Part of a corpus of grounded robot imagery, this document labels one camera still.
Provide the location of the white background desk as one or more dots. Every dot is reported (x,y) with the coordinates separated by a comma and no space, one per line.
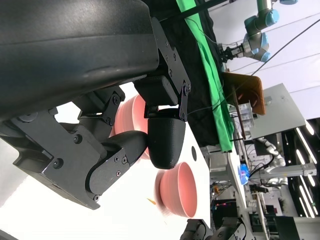
(236,180)

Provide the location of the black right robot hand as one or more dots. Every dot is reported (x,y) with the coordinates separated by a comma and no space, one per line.
(225,231)

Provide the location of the blue grey background robot arm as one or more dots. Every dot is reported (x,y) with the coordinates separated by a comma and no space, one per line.
(260,22)

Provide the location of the small orange scrap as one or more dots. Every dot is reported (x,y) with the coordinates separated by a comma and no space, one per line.
(151,201)

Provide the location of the grey metal panel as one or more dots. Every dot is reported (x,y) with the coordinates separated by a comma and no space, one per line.
(280,112)

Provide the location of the blue glowing object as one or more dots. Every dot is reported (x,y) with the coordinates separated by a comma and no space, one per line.
(243,175)

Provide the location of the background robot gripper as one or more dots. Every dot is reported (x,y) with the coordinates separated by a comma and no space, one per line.
(232,52)

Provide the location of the aluminium profile frame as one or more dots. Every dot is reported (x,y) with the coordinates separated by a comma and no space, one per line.
(287,171)

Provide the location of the black backdrop cloth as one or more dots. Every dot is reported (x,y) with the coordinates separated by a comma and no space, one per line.
(187,45)

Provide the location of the green cloth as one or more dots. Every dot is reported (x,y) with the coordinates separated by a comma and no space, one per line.
(217,112)

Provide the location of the silver background robot arm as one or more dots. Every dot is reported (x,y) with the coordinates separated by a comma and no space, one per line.
(272,150)

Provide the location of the black round table grommet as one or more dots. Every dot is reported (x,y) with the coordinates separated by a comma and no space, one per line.
(194,153)

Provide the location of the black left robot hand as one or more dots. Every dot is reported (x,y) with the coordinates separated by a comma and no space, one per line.
(62,50)

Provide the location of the pink plastic bowl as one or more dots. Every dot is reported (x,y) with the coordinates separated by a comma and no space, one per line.
(175,192)
(127,117)

